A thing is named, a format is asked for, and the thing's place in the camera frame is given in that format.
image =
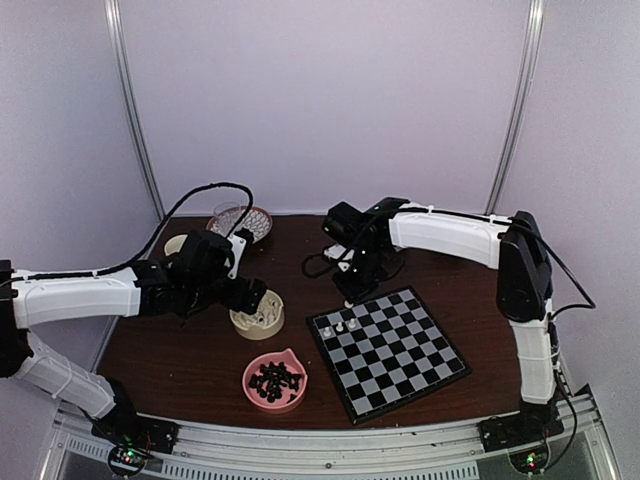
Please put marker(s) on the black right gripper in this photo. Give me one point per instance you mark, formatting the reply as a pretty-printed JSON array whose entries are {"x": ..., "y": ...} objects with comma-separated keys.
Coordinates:
[{"x": 356, "y": 292}]

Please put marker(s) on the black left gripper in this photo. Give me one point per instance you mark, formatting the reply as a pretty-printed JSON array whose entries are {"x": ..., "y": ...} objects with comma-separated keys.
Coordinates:
[{"x": 236, "y": 300}]

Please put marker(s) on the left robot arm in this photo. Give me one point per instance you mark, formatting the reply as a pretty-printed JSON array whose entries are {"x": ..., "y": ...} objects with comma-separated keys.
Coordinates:
[{"x": 140, "y": 288}]

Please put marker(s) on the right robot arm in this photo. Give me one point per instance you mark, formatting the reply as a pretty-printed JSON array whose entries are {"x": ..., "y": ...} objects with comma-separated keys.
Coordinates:
[{"x": 511, "y": 246}]

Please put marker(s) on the black chess pieces pile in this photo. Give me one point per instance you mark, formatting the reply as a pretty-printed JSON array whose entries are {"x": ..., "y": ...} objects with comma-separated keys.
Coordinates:
[{"x": 272, "y": 379}]

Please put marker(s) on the white textured ceramic mug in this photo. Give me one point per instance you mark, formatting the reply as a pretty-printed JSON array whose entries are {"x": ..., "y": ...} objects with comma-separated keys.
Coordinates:
[{"x": 174, "y": 244}]

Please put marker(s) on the clear glass tumbler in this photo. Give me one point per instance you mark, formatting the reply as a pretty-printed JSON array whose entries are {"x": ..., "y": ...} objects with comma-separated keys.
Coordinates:
[{"x": 226, "y": 214}]

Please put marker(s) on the cream bowl with spout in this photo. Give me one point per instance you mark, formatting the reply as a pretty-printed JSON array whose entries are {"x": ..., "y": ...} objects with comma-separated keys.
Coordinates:
[{"x": 256, "y": 332}]

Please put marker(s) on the patterned saucer plate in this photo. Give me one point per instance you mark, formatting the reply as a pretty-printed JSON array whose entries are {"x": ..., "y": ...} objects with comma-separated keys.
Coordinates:
[{"x": 255, "y": 220}]

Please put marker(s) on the black and white chessboard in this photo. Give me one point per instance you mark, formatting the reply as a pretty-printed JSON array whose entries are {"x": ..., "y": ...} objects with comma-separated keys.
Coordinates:
[{"x": 396, "y": 354}]

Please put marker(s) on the pink bowl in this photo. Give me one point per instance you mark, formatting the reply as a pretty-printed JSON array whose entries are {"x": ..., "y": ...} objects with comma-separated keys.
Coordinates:
[{"x": 290, "y": 399}]

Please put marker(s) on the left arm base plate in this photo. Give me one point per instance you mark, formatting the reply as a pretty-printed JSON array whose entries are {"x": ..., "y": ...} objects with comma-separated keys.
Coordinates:
[{"x": 128, "y": 429}]

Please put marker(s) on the aluminium front rail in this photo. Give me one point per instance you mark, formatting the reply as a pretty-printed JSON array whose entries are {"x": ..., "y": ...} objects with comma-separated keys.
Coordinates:
[{"x": 451, "y": 450}]

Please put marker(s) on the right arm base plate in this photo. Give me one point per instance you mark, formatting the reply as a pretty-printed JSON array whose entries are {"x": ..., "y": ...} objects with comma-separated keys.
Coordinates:
[{"x": 531, "y": 424}]

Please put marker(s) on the aluminium frame post left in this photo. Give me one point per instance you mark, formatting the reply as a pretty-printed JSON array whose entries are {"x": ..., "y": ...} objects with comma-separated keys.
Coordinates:
[{"x": 117, "y": 37}]

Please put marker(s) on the aluminium frame post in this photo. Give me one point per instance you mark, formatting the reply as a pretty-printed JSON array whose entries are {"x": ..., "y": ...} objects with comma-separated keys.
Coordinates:
[
  {"x": 117, "y": 37},
  {"x": 525, "y": 79}
]

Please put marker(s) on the aluminium frame post right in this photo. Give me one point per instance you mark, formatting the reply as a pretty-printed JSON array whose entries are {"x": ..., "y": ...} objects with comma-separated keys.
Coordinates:
[{"x": 525, "y": 79}]

